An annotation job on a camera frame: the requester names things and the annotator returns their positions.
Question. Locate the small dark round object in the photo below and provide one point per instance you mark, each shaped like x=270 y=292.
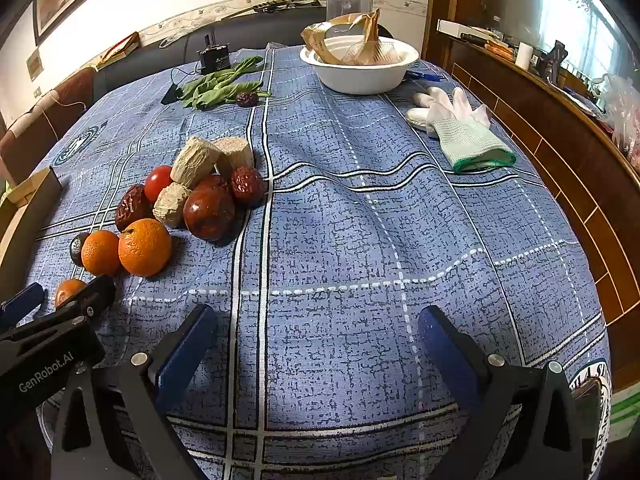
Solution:
x=76 y=250

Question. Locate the window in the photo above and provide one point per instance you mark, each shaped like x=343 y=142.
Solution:
x=590 y=25

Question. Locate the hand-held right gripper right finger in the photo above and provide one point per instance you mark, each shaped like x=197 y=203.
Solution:
x=445 y=355

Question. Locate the clear plastic bag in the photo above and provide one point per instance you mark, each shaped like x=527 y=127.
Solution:
x=622 y=110

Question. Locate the black box device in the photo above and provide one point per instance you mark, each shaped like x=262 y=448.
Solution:
x=214 y=60

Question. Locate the brown paper bag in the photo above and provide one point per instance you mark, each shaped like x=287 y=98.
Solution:
x=367 y=27

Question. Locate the wooden cabinet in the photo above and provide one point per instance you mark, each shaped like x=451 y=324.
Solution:
x=560 y=160

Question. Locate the wooden bow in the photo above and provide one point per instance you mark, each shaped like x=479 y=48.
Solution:
x=270 y=6

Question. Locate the black wedge object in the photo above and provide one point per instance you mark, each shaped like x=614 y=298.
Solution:
x=171 y=95

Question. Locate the clear plastic container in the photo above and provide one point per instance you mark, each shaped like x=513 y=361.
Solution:
x=350 y=5

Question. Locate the small orange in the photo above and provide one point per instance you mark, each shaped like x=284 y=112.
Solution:
x=67 y=290

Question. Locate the white flat box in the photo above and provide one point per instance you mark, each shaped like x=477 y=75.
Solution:
x=457 y=27

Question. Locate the medium orange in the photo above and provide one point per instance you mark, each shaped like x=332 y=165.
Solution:
x=100 y=252

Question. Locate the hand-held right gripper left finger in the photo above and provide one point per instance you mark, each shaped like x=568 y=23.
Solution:
x=185 y=350

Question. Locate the blue plaid tablecloth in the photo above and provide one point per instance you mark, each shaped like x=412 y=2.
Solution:
x=350 y=240

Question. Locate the brown armchair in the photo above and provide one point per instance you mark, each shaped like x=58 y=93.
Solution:
x=30 y=135

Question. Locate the red flat box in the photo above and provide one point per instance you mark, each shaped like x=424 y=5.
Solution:
x=122 y=47

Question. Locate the white bowl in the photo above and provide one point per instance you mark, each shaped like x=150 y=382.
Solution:
x=360 y=77

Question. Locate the black stand object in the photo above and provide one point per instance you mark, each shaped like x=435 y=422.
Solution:
x=555 y=60

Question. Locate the cardboard box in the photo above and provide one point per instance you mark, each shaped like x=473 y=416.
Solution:
x=25 y=220

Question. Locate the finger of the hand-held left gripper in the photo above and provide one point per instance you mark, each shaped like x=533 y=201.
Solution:
x=95 y=294
x=20 y=302

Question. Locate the white glove green cuff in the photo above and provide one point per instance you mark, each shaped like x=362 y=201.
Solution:
x=470 y=142

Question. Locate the red tomato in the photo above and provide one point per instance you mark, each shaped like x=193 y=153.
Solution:
x=157 y=182

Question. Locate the large dark red fruit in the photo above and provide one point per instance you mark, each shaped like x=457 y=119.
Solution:
x=209 y=212

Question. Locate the small dark red date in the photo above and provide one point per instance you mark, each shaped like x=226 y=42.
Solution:
x=246 y=99

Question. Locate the large orange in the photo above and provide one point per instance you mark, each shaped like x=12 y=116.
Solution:
x=145 y=247

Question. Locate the orange packet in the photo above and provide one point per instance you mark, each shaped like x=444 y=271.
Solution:
x=500 y=50

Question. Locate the green leafy vegetable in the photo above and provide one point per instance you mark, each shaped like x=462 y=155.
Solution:
x=220 y=89

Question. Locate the beige cylindrical chunk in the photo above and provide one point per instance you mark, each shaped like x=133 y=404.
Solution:
x=195 y=160
x=237 y=152
x=171 y=203

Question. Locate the small wall plaque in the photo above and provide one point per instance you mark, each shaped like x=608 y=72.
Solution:
x=34 y=65

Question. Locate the white paper roll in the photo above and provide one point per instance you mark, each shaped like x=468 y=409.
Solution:
x=522 y=55

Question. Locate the green white striped object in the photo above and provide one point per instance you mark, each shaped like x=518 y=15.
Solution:
x=625 y=412

